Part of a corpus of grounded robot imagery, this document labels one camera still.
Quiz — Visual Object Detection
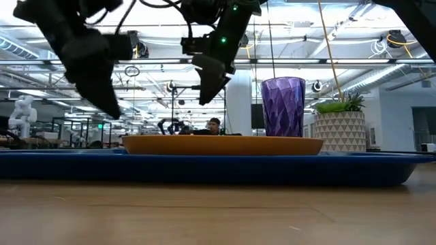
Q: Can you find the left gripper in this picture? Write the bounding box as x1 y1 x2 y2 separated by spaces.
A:
63 30 134 120

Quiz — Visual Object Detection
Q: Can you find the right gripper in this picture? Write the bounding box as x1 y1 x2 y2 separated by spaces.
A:
192 0 262 105

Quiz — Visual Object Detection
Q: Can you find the orange plate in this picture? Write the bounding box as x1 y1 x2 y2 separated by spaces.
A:
121 134 324 157

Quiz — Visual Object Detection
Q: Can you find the purple faceted plastic cup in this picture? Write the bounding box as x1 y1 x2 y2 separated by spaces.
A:
260 76 307 137

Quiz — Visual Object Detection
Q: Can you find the blue plastic tray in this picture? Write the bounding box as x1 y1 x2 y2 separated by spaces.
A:
0 148 436 187

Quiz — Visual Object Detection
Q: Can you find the person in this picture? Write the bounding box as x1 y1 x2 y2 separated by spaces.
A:
203 117 222 136

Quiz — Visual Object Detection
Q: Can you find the black monitor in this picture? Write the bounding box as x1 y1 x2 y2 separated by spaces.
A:
251 103 266 129

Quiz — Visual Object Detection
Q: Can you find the white humanoid robot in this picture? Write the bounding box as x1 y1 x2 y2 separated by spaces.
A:
7 95 38 139

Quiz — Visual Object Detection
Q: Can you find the succulent in white patterned pot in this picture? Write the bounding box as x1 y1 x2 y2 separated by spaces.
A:
313 91 367 152

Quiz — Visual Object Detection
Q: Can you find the long black cable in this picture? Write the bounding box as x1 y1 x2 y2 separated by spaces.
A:
266 0 277 79

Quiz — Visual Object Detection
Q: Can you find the long yellow cable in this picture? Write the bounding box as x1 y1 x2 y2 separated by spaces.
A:
317 0 345 103

